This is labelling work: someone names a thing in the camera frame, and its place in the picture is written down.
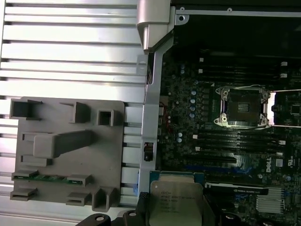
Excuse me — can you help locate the black graphics card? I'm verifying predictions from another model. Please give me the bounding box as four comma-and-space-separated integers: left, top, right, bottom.
203, 182, 270, 226

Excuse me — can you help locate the green RAM stick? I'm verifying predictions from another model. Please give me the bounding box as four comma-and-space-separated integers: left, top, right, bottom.
13, 173, 86, 185

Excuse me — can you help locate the black RAM slot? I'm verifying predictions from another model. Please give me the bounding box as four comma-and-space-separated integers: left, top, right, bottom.
192, 133, 286, 139
196, 151, 285, 158
198, 68, 287, 74
198, 73, 288, 79
194, 139, 286, 145
195, 145, 285, 152
198, 62, 288, 68

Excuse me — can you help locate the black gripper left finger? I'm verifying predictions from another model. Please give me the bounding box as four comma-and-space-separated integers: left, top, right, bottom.
79, 192, 151, 226

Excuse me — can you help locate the black expansion slot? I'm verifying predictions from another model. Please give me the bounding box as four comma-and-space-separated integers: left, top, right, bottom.
199, 155, 237, 164

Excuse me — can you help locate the silver CPU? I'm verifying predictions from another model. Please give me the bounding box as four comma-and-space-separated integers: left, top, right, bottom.
145, 170, 205, 226

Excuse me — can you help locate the green motherboard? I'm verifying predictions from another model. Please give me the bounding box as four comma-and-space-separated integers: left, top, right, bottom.
159, 47, 301, 226

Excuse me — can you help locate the silver finned heatsink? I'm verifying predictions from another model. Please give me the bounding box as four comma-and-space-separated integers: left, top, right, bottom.
255, 187, 289, 214

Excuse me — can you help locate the CPU socket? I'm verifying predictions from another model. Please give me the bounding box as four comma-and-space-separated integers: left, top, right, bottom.
215, 86, 271, 129

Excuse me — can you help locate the grey parts rack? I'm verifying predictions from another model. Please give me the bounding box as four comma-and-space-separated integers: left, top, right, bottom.
9, 96, 125, 212

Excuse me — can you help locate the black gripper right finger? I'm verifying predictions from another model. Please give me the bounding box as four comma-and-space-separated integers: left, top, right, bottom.
201, 192, 221, 226

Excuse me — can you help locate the metal locking lever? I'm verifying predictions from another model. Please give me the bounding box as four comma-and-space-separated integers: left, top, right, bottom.
217, 83, 266, 91
224, 125, 274, 129

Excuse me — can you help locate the open black PC case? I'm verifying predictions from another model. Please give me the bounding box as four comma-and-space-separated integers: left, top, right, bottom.
135, 0, 301, 226

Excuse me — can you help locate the metal socket cover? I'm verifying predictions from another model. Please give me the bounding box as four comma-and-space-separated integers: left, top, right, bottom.
268, 89, 301, 129

